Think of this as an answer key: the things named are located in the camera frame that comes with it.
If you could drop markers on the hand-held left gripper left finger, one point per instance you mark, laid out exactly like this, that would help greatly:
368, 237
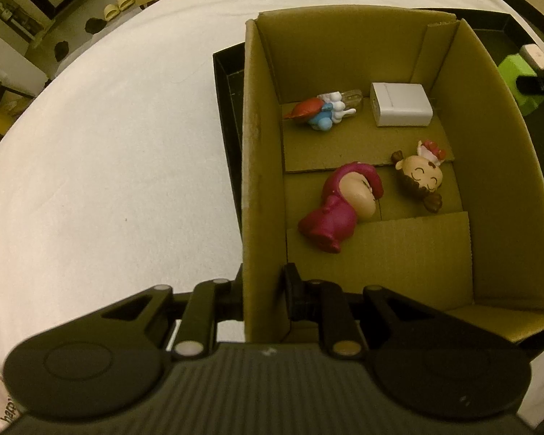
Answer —
235, 292

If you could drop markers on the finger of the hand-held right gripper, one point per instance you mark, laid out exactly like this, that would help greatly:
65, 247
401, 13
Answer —
538, 82

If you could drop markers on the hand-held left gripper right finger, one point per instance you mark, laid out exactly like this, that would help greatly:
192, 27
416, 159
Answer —
293, 292

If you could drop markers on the green box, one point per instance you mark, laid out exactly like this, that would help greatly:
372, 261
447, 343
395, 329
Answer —
513, 69

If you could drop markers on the white charger block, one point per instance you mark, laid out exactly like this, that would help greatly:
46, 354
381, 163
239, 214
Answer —
401, 105

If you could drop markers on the brown-haired girl figurine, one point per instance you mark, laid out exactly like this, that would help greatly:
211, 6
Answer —
419, 176

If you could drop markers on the black tray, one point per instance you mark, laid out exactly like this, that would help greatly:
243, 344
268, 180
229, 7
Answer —
229, 113

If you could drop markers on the red and blue figurine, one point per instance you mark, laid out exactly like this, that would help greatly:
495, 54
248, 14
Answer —
324, 111

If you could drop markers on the pale pink block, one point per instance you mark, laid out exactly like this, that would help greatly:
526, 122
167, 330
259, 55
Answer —
534, 55

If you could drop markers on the pink hooded figurine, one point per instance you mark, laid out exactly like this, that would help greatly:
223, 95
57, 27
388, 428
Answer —
344, 208

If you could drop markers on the black floor object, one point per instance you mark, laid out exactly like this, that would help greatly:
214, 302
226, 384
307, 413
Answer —
94, 24
62, 49

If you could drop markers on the yellow slipper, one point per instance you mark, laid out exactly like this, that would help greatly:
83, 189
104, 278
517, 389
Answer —
111, 11
126, 2

